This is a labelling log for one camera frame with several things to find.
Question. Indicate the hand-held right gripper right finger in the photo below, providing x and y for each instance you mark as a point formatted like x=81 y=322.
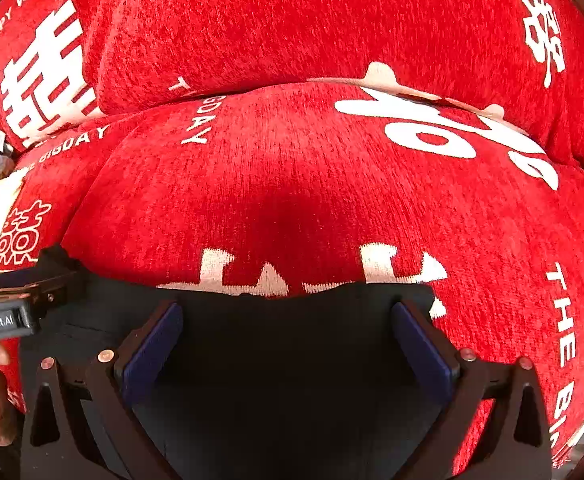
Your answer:
x=421 y=355

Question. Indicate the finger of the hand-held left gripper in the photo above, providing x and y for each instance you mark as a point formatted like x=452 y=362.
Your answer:
x=59 y=275

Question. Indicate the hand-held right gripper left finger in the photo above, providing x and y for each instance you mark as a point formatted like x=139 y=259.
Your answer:
x=152 y=350

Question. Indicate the black fleece-lined pants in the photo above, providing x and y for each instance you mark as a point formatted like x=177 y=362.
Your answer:
x=282 y=360

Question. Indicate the red printed sofa cover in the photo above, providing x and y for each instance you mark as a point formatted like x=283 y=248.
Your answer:
x=322 y=185

